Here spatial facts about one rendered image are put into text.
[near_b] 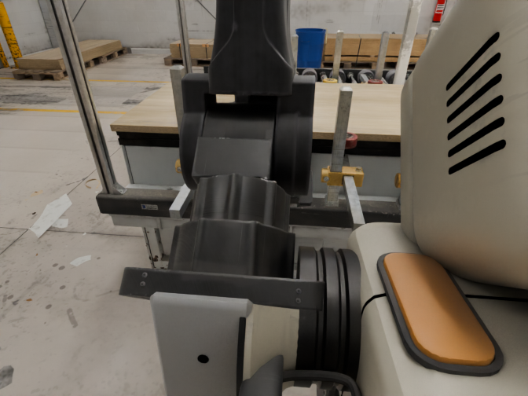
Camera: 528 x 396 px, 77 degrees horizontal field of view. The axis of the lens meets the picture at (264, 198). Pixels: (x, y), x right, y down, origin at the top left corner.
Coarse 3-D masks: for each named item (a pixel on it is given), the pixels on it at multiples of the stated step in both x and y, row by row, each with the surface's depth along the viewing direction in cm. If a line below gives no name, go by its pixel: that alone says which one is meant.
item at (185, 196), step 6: (186, 186) 101; (180, 192) 98; (186, 192) 98; (192, 192) 102; (180, 198) 96; (186, 198) 96; (174, 204) 93; (180, 204) 93; (186, 204) 97; (174, 210) 91; (180, 210) 91; (174, 216) 92; (180, 216) 92
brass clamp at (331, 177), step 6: (324, 168) 112; (342, 168) 112; (348, 168) 112; (354, 168) 112; (324, 174) 110; (330, 174) 110; (336, 174) 109; (342, 174) 109; (348, 174) 109; (354, 174) 109; (360, 174) 109; (324, 180) 110; (330, 180) 111; (336, 180) 110; (342, 180) 110; (354, 180) 110; (360, 180) 110; (360, 186) 111
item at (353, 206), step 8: (344, 160) 119; (344, 176) 109; (352, 176) 109; (344, 184) 107; (352, 184) 105; (344, 192) 106; (352, 192) 100; (352, 200) 97; (352, 208) 93; (360, 208) 93; (352, 216) 90; (360, 216) 90; (352, 224) 90; (360, 224) 87
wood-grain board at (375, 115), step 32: (160, 96) 162; (224, 96) 162; (320, 96) 162; (352, 96) 162; (384, 96) 162; (128, 128) 129; (160, 128) 128; (320, 128) 125; (352, 128) 125; (384, 128) 125
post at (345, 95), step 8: (344, 88) 96; (344, 96) 96; (344, 104) 98; (336, 112) 102; (344, 112) 99; (336, 120) 101; (344, 120) 100; (336, 128) 102; (344, 128) 102; (336, 136) 103; (344, 136) 103; (336, 144) 104; (344, 144) 104; (336, 152) 106; (336, 160) 107; (336, 168) 109; (328, 192) 114; (336, 192) 114; (328, 200) 116; (336, 200) 116
